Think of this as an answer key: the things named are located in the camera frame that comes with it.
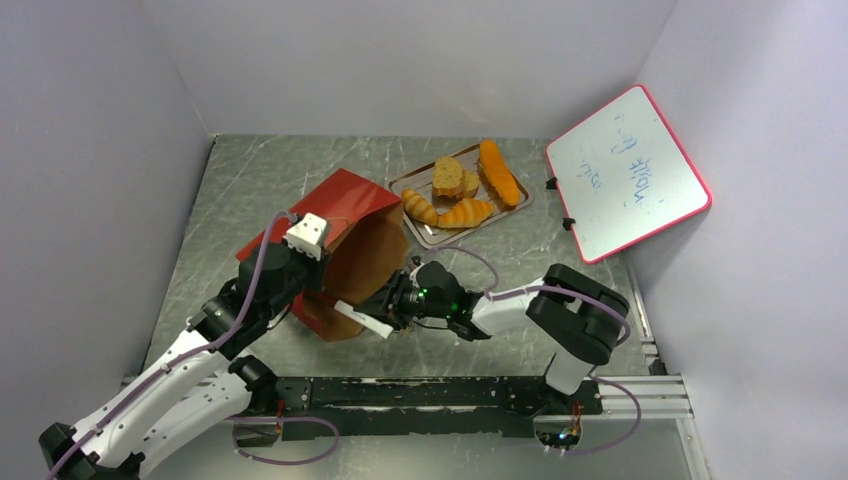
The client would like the pink framed whiteboard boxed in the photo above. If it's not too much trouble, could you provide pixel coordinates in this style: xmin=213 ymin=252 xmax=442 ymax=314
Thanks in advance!
xmin=546 ymin=84 xmax=713 ymax=264

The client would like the long orange fake bread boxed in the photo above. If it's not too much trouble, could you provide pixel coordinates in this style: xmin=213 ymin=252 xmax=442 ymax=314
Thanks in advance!
xmin=479 ymin=139 xmax=521 ymax=207

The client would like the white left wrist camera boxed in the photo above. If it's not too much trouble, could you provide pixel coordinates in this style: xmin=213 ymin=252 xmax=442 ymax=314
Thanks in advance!
xmin=283 ymin=213 xmax=331 ymax=261

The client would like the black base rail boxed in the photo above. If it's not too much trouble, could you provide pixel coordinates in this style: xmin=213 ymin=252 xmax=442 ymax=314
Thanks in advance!
xmin=234 ymin=376 xmax=603 ymax=448

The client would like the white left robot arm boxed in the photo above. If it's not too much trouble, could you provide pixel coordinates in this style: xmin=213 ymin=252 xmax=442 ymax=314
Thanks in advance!
xmin=38 ymin=239 xmax=327 ymax=479

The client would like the silver metal tray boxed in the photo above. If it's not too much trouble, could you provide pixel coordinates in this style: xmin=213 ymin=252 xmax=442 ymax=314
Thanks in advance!
xmin=387 ymin=140 xmax=533 ymax=249

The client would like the round fake bread slice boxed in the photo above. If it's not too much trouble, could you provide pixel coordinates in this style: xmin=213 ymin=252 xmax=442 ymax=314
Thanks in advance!
xmin=462 ymin=170 xmax=480 ymax=198

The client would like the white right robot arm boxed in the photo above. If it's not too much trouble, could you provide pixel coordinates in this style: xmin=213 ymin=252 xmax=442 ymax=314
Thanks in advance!
xmin=334 ymin=261 xmax=630 ymax=414

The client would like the small striped fake bread roll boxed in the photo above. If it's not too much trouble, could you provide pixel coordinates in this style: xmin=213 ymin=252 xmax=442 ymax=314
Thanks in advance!
xmin=401 ymin=189 xmax=440 ymax=227

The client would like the metal tongs white handle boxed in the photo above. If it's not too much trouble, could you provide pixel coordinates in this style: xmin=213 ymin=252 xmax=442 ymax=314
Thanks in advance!
xmin=334 ymin=300 xmax=394 ymax=339

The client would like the fake bread piece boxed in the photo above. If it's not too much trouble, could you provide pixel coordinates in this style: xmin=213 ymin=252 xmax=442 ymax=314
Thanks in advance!
xmin=432 ymin=156 xmax=465 ymax=198

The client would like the red paper bag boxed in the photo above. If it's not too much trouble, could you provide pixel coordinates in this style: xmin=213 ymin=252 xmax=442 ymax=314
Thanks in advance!
xmin=235 ymin=167 xmax=412 ymax=344

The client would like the fake croissant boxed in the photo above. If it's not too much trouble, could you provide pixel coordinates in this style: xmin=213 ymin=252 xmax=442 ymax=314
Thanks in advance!
xmin=438 ymin=198 xmax=495 ymax=229

